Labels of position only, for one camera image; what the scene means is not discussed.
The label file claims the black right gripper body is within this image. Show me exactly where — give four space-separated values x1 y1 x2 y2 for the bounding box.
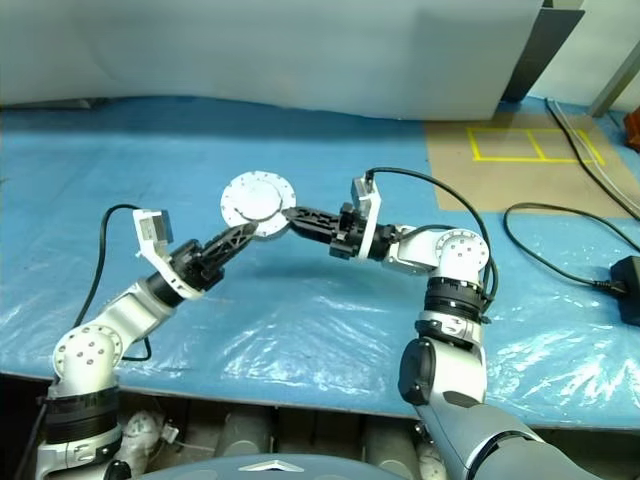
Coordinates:
327 201 371 261

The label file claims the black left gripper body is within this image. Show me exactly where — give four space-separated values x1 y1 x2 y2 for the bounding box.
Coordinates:
167 238 227 294

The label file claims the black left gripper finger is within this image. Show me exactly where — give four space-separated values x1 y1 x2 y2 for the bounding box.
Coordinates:
206 220 262 254
199 234 254 282

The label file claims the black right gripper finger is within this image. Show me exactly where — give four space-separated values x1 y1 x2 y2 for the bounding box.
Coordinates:
282 211 338 246
289 205 344 229

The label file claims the silver round motor housing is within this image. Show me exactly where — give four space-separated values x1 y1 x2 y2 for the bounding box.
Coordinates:
219 169 297 240

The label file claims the blue plastic table sheet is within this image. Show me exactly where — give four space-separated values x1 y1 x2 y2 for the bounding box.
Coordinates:
0 94 640 432

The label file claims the brown cardboard sheet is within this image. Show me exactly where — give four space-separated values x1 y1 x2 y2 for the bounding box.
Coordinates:
423 110 640 220

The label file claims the grey rounded cylinder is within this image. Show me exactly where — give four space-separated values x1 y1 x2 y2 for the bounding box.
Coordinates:
361 418 422 477
219 410 275 457

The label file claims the mottled white wrapped cylinder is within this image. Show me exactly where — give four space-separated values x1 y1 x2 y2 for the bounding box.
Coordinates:
118 409 167 475

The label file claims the white backdrop board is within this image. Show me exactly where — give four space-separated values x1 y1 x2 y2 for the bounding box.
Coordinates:
0 0 546 122

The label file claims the yellow tape rectangle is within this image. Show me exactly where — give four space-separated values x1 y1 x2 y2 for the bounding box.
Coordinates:
466 127 606 164

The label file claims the grey-blue robot torso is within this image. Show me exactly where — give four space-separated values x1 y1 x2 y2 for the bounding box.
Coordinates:
144 454 397 480

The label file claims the black power adapter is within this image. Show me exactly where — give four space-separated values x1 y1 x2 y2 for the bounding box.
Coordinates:
609 254 640 326

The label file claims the brown wooden box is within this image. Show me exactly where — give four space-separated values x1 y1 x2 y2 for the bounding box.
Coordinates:
622 112 640 149

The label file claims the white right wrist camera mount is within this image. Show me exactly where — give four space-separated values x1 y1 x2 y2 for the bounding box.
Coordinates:
349 174 385 262

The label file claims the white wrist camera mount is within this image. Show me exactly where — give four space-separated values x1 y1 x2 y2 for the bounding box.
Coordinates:
132 207 207 301
349 174 385 262

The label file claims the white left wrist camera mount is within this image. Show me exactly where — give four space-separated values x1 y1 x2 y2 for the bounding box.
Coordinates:
132 207 207 301

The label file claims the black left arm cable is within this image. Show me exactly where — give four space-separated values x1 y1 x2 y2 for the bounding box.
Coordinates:
72 203 154 362

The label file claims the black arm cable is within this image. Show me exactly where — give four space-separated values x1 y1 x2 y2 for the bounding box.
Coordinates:
72 203 154 362
364 167 501 326

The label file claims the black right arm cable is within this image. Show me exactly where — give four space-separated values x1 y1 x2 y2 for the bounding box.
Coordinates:
364 167 501 326

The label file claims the black power cord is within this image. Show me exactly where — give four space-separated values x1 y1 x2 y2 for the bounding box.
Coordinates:
503 202 640 292

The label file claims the grey backdrop base rail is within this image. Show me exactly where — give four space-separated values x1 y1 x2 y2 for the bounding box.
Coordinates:
0 97 109 112

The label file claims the thin white cable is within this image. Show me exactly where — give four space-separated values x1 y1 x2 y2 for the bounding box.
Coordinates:
548 98 640 212

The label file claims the thin black cable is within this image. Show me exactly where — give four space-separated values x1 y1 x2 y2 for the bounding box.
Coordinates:
546 97 640 222

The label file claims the dark grey post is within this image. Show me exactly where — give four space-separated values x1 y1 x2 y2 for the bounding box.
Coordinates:
501 7 586 104

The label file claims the grey metal frame beam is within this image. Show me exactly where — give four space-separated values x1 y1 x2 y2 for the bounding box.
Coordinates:
587 29 640 119

